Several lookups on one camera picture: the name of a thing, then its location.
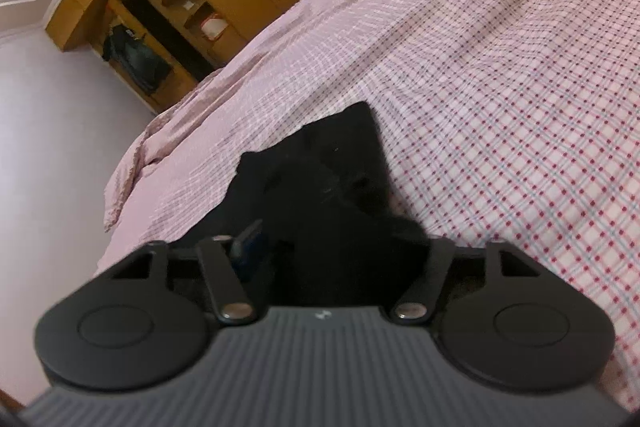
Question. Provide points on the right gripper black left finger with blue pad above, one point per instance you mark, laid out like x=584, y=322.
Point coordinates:
x=145, y=320

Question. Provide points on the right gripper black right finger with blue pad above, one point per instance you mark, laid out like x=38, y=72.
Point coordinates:
x=503, y=319

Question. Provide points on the black cloth garment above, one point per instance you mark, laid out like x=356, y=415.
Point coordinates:
x=328, y=236

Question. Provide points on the pink checked bed cover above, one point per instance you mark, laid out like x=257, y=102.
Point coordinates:
x=501, y=119

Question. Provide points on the black bag in wardrobe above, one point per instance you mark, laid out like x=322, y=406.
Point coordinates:
x=145, y=67

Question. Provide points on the white container on shelf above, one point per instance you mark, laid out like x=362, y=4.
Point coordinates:
x=213, y=27

